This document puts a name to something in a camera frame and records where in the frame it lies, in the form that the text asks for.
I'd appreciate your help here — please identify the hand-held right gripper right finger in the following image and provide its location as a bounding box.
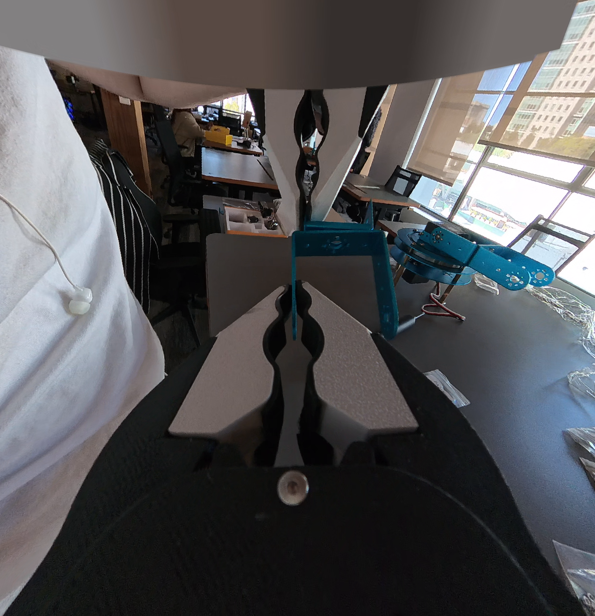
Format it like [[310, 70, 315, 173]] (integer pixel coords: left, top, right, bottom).
[[297, 280, 418, 466]]

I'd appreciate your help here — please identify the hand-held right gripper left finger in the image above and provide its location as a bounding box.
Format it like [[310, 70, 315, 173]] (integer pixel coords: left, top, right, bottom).
[[168, 284, 291, 466]]

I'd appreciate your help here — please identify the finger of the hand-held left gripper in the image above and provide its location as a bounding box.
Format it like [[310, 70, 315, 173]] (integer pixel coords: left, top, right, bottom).
[[264, 89, 305, 231], [312, 89, 368, 221]]

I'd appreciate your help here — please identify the small blue metal bracket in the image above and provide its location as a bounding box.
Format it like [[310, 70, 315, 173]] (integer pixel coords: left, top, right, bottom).
[[302, 200, 376, 233]]

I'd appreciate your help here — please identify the large blue U bracket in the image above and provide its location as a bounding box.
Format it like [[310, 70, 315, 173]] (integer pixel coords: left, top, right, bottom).
[[291, 229, 399, 341]]

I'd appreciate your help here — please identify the background office desk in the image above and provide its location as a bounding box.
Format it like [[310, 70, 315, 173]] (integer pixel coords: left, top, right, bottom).
[[201, 146, 280, 199]]

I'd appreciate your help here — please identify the dark desk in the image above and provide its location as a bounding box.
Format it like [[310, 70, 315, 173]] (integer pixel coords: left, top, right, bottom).
[[205, 232, 595, 593]]

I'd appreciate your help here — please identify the black mesh chair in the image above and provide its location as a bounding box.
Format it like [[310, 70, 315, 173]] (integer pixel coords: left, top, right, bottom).
[[384, 165, 423, 199]]

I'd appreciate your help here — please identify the open kit box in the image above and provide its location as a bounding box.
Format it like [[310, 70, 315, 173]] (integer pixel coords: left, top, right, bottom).
[[222, 196, 288, 237]]

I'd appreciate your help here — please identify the clear zip bag of screws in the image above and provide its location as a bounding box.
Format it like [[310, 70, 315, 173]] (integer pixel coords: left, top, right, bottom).
[[553, 540, 595, 616], [424, 370, 470, 407]]

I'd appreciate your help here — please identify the black office chair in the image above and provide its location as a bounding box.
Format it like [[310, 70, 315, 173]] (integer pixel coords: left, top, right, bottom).
[[152, 103, 202, 212]]

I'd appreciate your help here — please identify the striped black jacket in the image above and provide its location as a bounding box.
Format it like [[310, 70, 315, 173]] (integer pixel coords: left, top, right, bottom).
[[88, 139, 162, 311]]

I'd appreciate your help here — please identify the large window with roller blinds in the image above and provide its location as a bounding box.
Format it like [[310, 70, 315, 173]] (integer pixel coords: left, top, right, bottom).
[[406, 0, 595, 299]]

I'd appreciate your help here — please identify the white earphone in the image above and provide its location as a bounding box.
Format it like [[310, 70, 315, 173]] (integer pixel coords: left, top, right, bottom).
[[0, 185, 94, 317]]

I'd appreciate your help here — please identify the labelled clear zip bag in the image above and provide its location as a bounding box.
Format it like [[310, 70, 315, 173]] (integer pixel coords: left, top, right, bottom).
[[565, 426, 595, 465]]

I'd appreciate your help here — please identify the red white servo cable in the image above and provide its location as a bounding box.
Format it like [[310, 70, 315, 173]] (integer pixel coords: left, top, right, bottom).
[[421, 284, 467, 324]]

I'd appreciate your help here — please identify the dark frame chair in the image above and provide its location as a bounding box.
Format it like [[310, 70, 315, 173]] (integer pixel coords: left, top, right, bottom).
[[507, 214, 595, 278]]

